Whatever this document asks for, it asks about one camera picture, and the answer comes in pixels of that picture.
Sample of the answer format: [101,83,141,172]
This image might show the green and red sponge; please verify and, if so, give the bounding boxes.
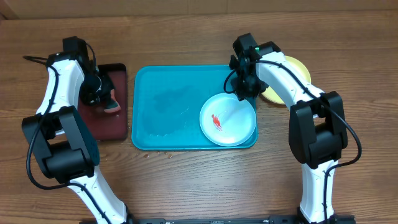
[104,89,121,113]

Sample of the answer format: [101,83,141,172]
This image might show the yellow-green plate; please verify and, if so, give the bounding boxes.
[262,55,312,105]

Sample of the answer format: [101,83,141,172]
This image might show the dark red black-rimmed tray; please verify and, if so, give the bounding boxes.
[78,63,128,141]

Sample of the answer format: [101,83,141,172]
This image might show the light blue plate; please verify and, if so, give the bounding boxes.
[199,93,257,147]

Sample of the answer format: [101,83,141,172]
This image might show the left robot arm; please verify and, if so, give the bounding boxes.
[22,36,136,223]

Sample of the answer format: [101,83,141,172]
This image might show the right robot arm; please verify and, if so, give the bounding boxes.
[225,34,355,223]

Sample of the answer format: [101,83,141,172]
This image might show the teal plastic serving tray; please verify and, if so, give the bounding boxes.
[131,65,258,151]

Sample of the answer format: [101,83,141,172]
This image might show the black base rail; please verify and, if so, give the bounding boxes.
[79,214,356,224]

